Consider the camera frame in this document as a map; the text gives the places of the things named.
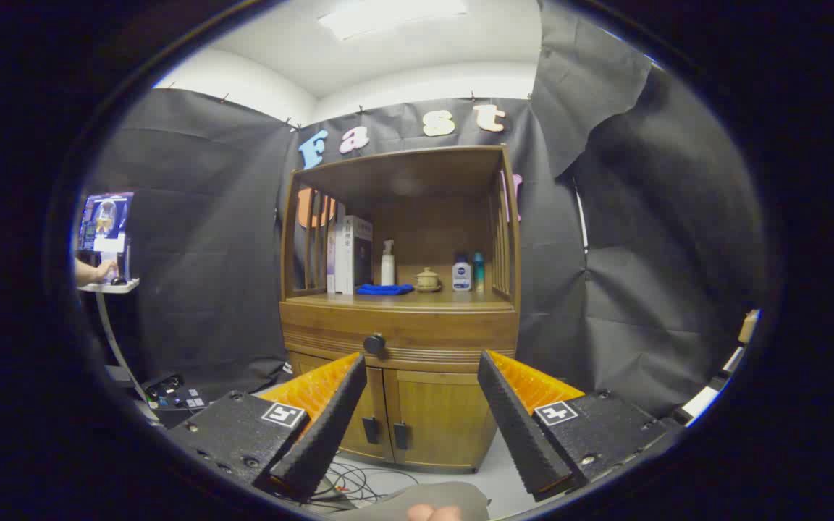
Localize ceiling light panel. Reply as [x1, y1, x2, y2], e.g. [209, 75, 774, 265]
[318, 0, 468, 41]

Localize purple book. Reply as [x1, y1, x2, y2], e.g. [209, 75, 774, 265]
[326, 217, 338, 294]

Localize white stand table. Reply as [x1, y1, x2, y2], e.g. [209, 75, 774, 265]
[77, 279, 151, 403]

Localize wooden cabinet door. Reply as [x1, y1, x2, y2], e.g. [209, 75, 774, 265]
[384, 369, 497, 473]
[290, 352, 395, 464]

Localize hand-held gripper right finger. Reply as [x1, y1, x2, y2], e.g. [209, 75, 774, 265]
[477, 350, 686, 502]

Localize wooden cabinet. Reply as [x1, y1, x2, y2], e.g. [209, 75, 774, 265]
[277, 145, 523, 473]

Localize black power strip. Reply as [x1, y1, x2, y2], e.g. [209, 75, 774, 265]
[143, 374, 208, 412]

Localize white board edge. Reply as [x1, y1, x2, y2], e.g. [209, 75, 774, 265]
[678, 346, 747, 428]

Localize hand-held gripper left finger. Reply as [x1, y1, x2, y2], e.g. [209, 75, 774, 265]
[167, 352, 368, 501]

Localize wooden drawer with black knob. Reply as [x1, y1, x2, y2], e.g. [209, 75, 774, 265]
[279, 300, 521, 373]

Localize computer monitor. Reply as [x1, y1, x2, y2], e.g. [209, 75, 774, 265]
[77, 192, 134, 254]

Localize white book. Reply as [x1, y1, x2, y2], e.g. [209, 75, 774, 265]
[335, 215, 374, 295]

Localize wooden countertop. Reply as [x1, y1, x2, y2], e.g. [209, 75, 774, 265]
[285, 284, 516, 313]

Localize black floor cables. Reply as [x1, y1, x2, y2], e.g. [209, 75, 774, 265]
[272, 463, 421, 507]

